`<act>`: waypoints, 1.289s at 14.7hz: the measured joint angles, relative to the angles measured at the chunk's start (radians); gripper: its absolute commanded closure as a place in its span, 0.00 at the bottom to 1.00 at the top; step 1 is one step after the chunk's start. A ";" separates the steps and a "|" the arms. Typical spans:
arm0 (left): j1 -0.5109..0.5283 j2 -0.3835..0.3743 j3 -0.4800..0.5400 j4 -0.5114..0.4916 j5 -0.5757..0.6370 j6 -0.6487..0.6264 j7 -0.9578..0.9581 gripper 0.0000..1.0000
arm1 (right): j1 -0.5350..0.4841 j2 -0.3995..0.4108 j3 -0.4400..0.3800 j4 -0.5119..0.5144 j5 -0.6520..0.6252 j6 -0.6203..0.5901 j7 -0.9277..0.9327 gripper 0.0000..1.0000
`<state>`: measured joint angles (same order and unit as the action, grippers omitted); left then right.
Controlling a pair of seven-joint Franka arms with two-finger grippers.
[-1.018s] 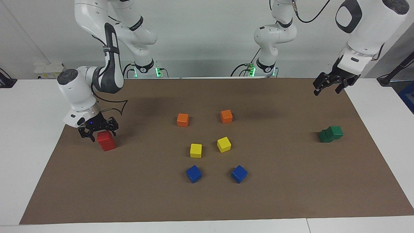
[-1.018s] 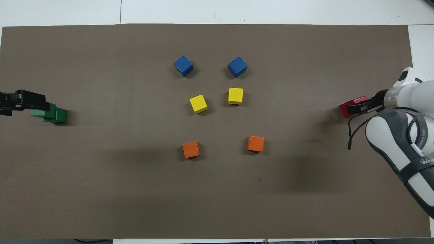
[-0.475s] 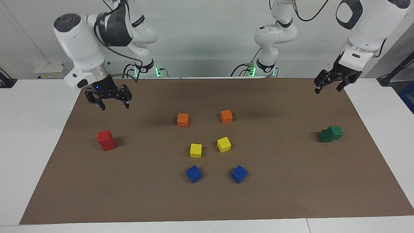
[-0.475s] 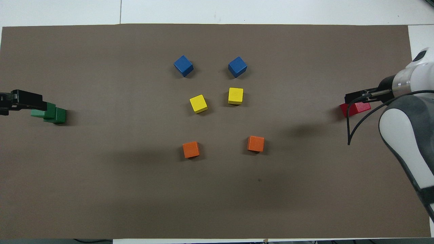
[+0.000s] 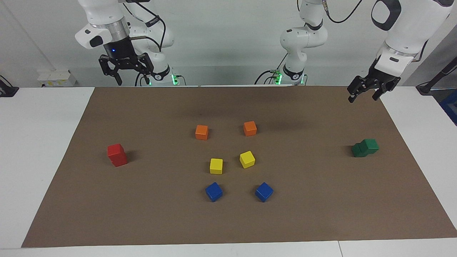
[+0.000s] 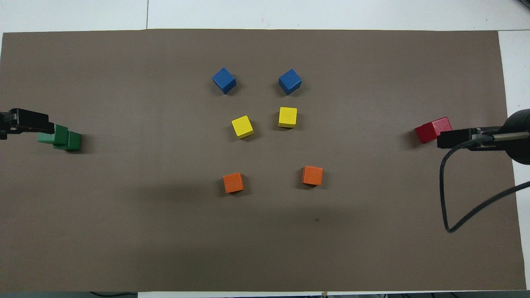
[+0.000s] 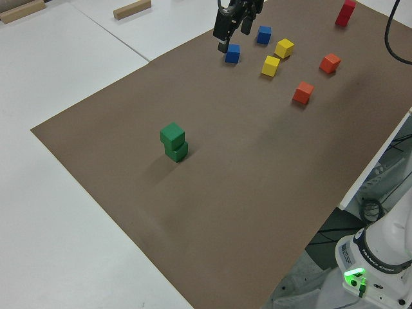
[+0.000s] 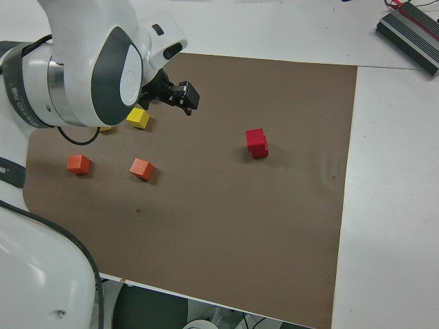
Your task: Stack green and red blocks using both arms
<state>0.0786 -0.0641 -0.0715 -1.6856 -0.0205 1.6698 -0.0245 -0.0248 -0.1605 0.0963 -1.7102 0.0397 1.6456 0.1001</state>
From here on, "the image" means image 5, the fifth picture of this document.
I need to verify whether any green wooden block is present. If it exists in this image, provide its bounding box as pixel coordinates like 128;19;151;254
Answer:
351;143;368;158
360;138;380;155

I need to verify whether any red wooden block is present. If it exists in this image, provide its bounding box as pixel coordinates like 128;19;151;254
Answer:
110;153;128;167
107;143;126;159

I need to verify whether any black tripod leg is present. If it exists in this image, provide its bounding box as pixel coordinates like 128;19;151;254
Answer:
416;57;457;95

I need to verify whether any white power strip box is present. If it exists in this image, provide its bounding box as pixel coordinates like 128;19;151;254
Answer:
37;70;77;88

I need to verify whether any blue crate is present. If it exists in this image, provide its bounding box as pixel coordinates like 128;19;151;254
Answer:
439;89;457;126

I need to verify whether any black stand foot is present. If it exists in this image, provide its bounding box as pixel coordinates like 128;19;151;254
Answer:
0;75;19;97

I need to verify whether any yellow wooden block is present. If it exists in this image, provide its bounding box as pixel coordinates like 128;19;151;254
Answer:
210;158;224;175
239;151;256;169

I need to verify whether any blue wooden block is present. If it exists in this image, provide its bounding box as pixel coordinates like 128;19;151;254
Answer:
205;182;224;203
255;182;274;203

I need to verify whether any brown table mat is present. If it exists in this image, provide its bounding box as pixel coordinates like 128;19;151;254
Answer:
21;85;457;248

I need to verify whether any black right base cable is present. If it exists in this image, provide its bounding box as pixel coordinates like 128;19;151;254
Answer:
135;70;150;86

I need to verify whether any black base cable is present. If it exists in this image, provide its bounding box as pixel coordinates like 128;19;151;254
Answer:
254;54;288;85
135;70;150;86

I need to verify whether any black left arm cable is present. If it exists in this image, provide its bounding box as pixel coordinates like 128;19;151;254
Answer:
321;0;365;25

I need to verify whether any black left base cable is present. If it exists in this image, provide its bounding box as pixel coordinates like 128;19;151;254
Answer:
254;54;288;85

